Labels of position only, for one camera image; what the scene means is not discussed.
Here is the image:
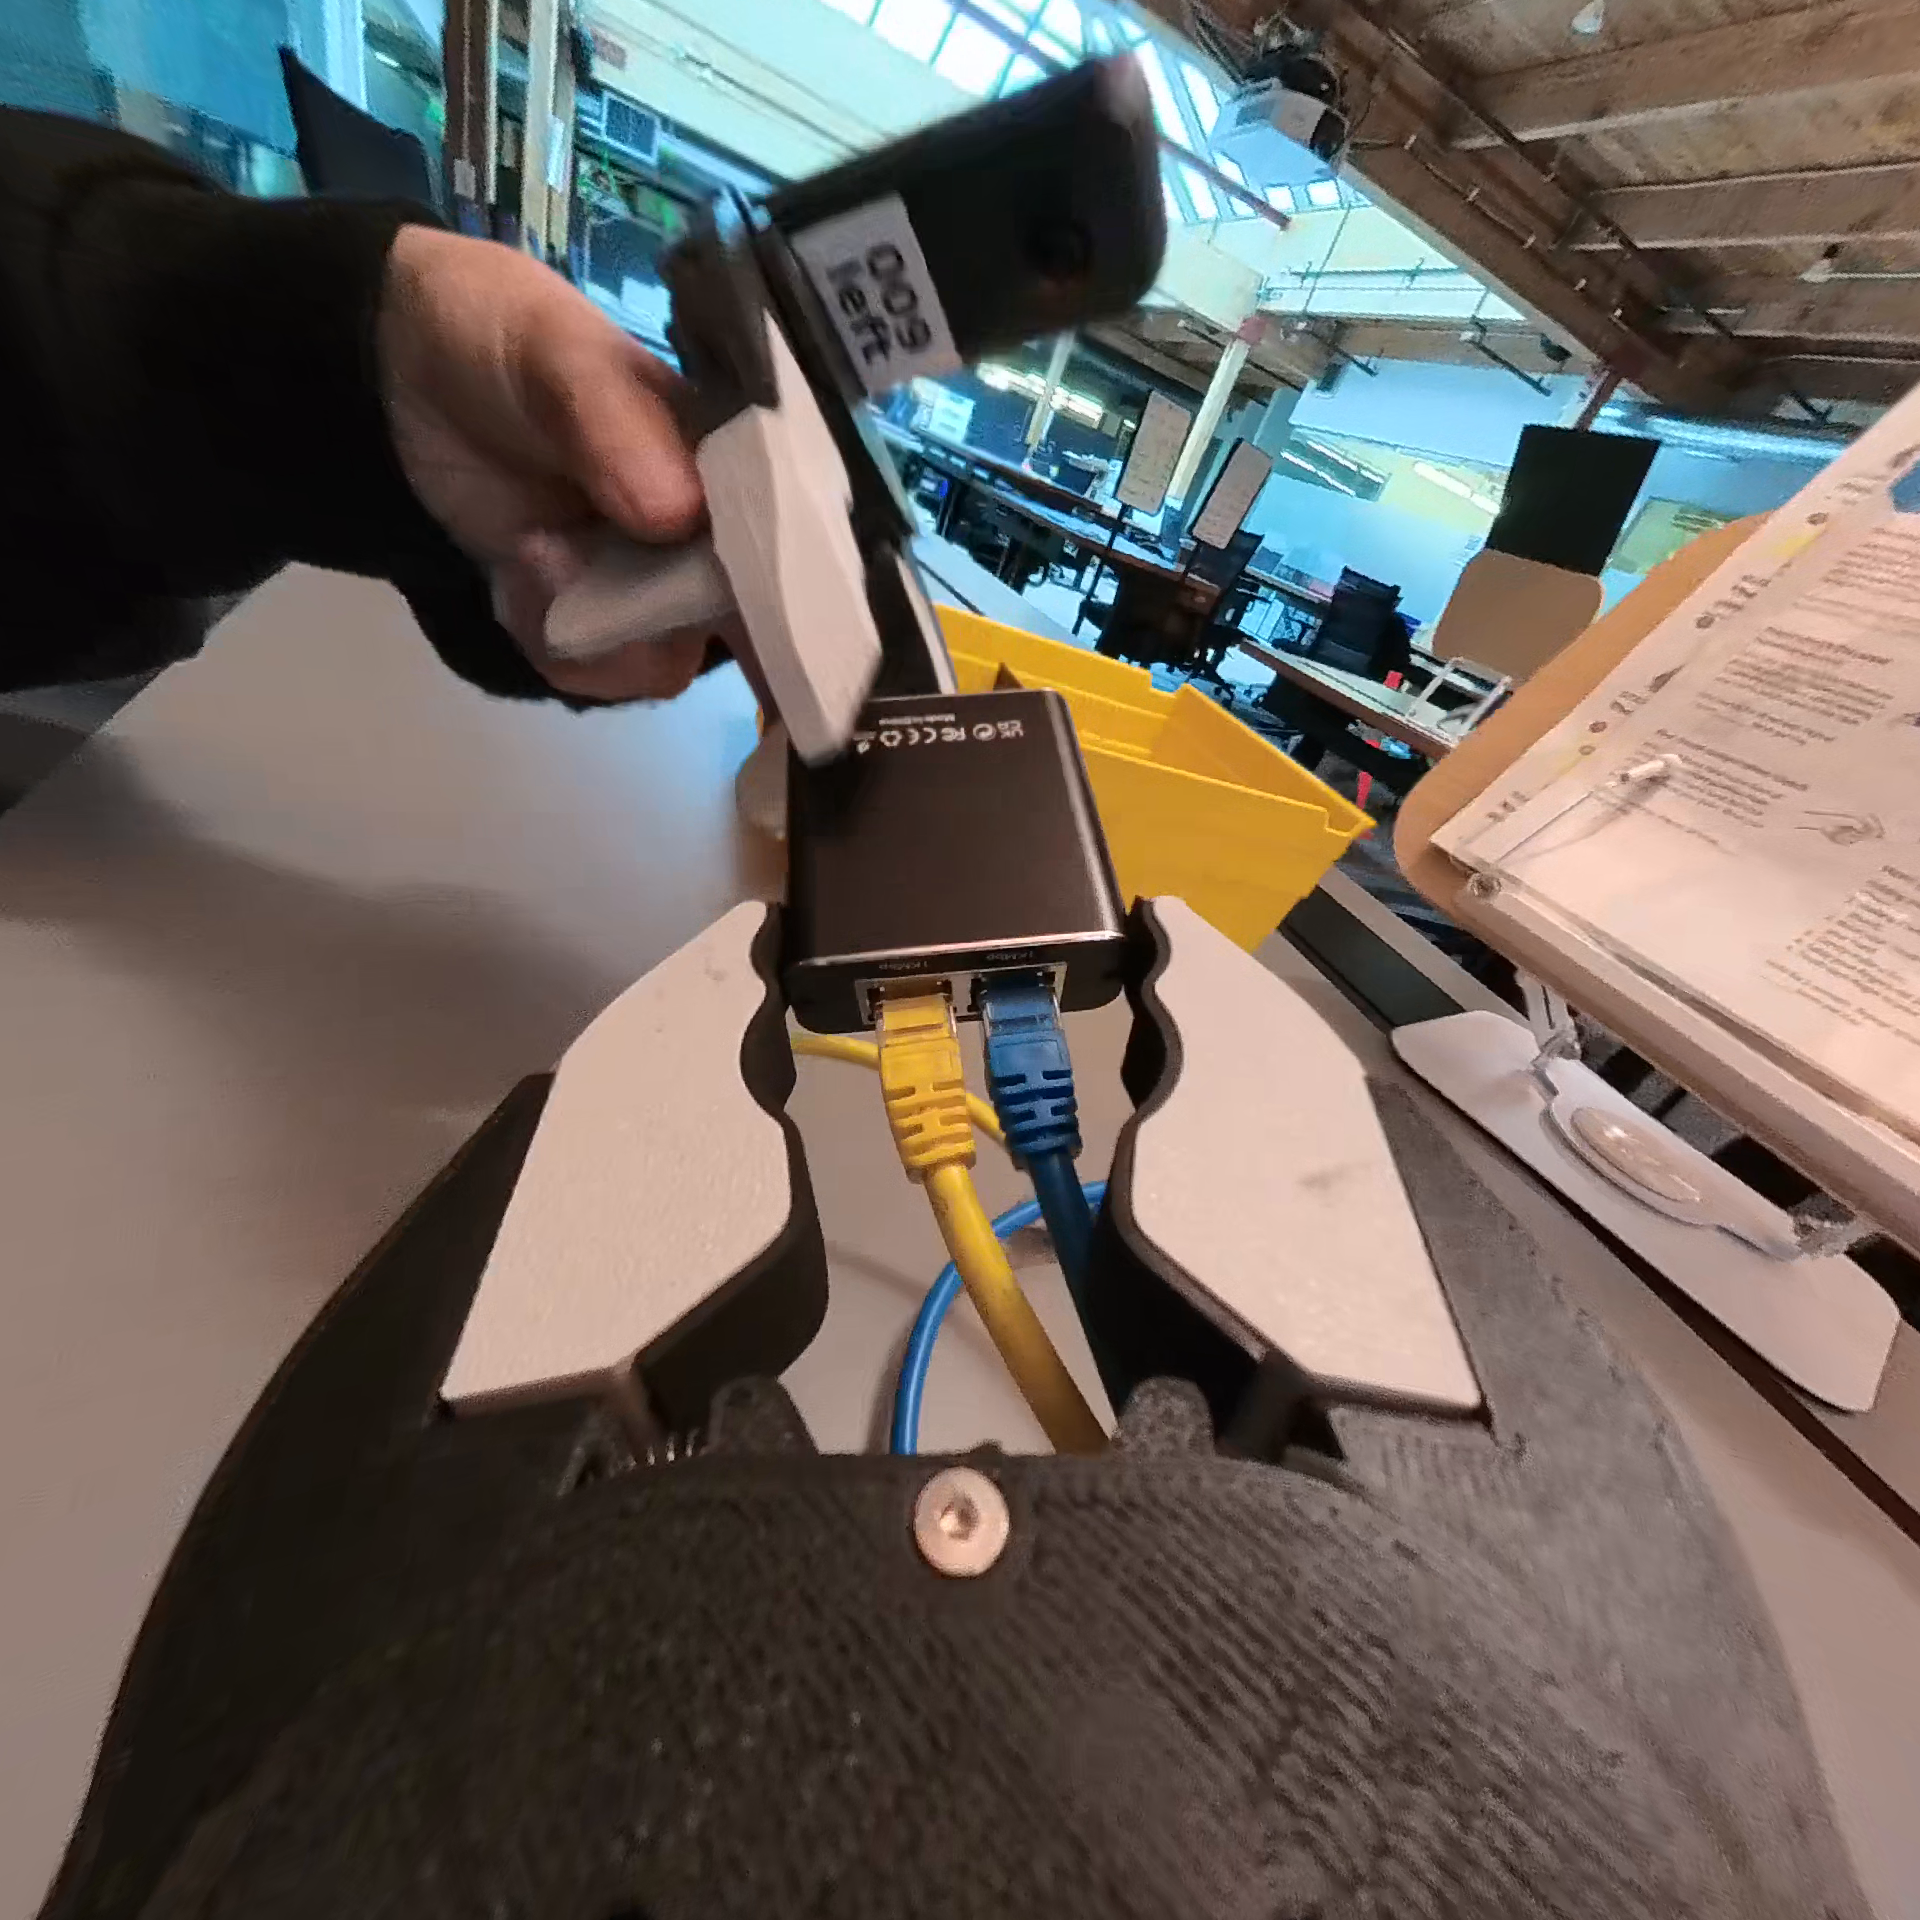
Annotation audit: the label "ceiling projector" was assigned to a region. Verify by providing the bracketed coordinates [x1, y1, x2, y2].
[1207, 70, 1356, 185]

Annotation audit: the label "yellow plastic bin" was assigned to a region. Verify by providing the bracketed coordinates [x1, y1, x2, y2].
[756, 598, 1375, 956]

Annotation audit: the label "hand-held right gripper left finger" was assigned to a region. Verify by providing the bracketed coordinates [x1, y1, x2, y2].
[439, 895, 830, 1441]

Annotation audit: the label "person's left hand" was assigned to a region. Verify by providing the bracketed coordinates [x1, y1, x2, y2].
[380, 221, 752, 705]

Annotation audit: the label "grey desk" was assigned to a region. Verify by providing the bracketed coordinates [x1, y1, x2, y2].
[0, 562, 1920, 1920]

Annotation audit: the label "black panel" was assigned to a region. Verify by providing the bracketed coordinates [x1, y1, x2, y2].
[1498, 423, 1662, 580]

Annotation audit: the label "black network box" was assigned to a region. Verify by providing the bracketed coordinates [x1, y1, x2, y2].
[778, 687, 1128, 1038]

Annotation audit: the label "printed paper sheets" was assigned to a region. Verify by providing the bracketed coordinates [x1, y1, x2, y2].
[1430, 381, 1920, 1144]

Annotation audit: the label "yellow network cable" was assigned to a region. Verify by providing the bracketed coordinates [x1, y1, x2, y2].
[791, 976, 1115, 1455]

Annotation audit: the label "black office chair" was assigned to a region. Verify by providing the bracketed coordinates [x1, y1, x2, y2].
[1303, 564, 1418, 685]

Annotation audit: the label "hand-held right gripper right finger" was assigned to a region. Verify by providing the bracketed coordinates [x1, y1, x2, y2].
[1106, 895, 1490, 1426]

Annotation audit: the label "wooden document board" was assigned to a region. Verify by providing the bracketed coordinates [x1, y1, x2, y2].
[1391, 503, 1920, 1254]

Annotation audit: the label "white stand base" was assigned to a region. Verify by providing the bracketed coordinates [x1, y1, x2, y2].
[1387, 1006, 1904, 1414]

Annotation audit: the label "person's left forearm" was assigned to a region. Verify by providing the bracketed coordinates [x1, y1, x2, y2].
[0, 105, 559, 705]

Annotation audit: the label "blue network cable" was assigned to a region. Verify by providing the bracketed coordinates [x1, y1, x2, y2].
[888, 966, 1115, 1461]

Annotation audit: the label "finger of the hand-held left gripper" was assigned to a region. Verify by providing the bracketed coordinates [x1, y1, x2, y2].
[844, 432, 965, 703]
[700, 319, 888, 769]

